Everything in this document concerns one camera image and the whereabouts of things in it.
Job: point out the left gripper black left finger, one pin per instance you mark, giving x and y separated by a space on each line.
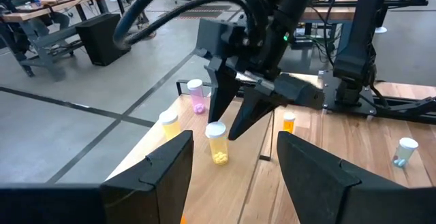
156 190

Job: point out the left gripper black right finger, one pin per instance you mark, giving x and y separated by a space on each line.
327 190

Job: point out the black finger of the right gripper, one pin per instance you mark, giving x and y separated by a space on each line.
253 111
221 91

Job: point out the pink medicine bottle white cap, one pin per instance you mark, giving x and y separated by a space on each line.
196 96

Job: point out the yellow medicine bottle white cap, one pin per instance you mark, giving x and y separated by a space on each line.
218 145
169 124

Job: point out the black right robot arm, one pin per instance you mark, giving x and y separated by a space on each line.
357 30

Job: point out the wooden shelf black metal legs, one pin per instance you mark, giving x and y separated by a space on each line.
204 190

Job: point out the green medicine bottle white cap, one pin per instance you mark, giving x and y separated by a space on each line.
404 153

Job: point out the dark striped floor mat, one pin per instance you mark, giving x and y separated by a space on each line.
204 13

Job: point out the black floor box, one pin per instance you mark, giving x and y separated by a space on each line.
102 36

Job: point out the wooden workbench grey legs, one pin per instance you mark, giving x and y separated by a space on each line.
51 7

